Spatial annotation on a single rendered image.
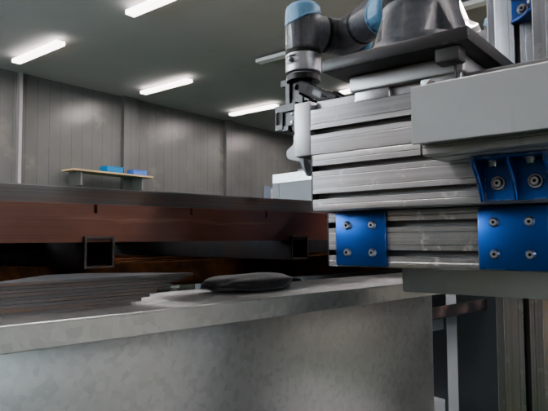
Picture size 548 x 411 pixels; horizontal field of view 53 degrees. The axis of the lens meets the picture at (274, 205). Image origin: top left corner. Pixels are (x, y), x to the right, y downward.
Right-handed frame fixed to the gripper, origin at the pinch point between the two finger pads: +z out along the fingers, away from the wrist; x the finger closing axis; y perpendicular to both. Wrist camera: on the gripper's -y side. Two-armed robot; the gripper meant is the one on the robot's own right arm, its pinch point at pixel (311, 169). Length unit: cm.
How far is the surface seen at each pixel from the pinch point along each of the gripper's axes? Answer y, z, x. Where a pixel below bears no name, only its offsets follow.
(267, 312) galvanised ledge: -15.3, 25.4, 26.1
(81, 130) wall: 840, -175, -315
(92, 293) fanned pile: -8, 21, 51
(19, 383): 1, 33, 57
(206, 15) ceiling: 445, -249, -294
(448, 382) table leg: 10, 57, -68
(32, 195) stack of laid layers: 9, 7, 53
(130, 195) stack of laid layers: 9.1, 6.6, 36.2
